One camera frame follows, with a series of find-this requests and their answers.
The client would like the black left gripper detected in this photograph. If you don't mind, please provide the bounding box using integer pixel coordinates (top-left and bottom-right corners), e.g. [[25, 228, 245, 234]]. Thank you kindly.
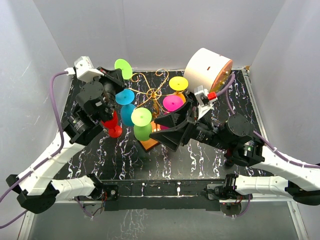
[[89, 67, 127, 121]]

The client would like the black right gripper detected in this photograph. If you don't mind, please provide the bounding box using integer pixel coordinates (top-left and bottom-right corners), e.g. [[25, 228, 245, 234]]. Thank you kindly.
[[150, 100, 231, 151]]

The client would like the green plastic wine glass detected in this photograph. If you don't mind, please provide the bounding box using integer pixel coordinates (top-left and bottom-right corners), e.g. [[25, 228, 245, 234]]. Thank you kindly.
[[131, 107, 152, 142], [114, 58, 133, 80]]

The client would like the blue plastic wine glass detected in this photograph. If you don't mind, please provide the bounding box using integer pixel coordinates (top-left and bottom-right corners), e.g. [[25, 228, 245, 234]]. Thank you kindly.
[[115, 89, 135, 127]]

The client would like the magenta plastic wine glass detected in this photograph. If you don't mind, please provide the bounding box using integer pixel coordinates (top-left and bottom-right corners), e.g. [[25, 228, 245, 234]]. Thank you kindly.
[[162, 95, 184, 115]]

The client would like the orange plastic wine glass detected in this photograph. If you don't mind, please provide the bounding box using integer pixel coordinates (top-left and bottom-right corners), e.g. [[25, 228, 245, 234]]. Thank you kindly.
[[169, 76, 189, 103]]

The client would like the red plastic wine glass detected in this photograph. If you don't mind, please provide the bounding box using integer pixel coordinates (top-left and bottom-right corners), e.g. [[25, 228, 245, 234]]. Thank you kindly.
[[101, 110, 122, 138]]

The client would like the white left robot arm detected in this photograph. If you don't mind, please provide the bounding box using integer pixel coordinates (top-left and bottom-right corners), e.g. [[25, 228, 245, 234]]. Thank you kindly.
[[6, 67, 127, 214]]

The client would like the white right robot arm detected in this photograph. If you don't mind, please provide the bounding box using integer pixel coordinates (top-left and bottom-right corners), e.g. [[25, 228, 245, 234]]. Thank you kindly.
[[149, 99, 320, 206]]

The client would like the white cylindrical container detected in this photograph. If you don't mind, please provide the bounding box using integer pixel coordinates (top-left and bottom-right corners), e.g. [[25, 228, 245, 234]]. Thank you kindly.
[[183, 47, 233, 93]]

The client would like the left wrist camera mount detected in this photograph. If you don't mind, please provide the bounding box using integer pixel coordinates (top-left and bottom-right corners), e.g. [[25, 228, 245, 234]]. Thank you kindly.
[[64, 56, 104, 83]]

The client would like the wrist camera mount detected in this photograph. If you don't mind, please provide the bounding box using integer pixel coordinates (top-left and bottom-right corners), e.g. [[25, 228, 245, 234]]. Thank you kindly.
[[64, 56, 104, 83], [194, 85, 218, 120]]

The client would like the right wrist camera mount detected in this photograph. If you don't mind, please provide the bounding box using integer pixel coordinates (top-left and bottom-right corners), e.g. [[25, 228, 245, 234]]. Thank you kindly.
[[194, 85, 218, 120]]

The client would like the gold wire wine glass rack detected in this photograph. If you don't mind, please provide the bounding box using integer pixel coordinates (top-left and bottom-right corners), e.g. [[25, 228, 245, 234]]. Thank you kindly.
[[124, 68, 186, 152]]

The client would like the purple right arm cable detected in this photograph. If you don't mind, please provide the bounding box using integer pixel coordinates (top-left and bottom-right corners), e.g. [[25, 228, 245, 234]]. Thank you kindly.
[[214, 73, 320, 218]]

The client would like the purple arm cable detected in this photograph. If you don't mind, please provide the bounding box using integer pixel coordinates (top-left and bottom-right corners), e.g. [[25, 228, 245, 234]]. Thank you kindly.
[[0, 71, 70, 228], [214, 73, 320, 218]]

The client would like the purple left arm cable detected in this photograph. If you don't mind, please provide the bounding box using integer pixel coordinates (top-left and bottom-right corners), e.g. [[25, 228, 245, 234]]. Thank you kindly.
[[0, 71, 70, 228]]

